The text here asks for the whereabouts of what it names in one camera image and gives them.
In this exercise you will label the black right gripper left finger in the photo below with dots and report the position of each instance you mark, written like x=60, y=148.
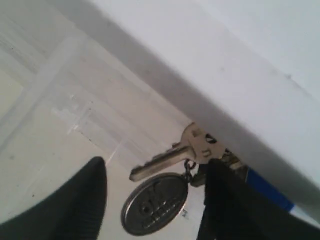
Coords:
x=75, y=211

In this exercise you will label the translucent drawer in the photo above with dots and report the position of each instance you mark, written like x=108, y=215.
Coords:
x=65, y=99

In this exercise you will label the white translucent plastic drawer cabinet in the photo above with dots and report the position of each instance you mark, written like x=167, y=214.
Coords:
x=199, y=66

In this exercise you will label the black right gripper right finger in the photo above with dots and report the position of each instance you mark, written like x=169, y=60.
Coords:
x=235, y=211

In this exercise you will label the keys with blue tag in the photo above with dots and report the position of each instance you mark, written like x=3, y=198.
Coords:
x=166, y=179

